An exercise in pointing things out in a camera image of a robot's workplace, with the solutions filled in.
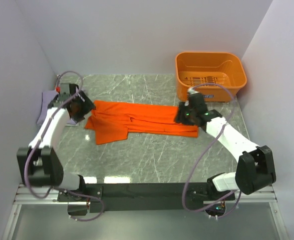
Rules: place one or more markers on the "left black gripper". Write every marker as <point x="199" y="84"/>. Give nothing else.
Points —
<point x="88" y="106"/>

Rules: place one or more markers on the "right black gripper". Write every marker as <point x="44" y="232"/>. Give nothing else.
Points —
<point x="179" y="116"/>

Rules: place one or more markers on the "orange t shirt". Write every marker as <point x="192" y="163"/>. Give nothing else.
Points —
<point x="113" y="121"/>

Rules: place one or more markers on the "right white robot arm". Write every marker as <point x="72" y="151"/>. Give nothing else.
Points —
<point x="255" y="164"/>

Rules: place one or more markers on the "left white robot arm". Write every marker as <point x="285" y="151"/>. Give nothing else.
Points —
<point x="70" y="181"/>

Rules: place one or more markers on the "folded purple t shirt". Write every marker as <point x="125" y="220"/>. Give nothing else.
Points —
<point x="47" y="97"/>

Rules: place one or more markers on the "orange plastic basket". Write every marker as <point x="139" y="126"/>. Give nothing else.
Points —
<point x="208" y="69"/>

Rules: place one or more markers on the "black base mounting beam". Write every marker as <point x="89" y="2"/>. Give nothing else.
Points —
<point x="197" y="194"/>

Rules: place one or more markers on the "aluminium table edge rail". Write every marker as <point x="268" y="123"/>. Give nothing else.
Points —
<point x="38" y="162"/>

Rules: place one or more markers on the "front aluminium rail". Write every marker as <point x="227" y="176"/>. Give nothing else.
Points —
<point x="23" y="196"/>

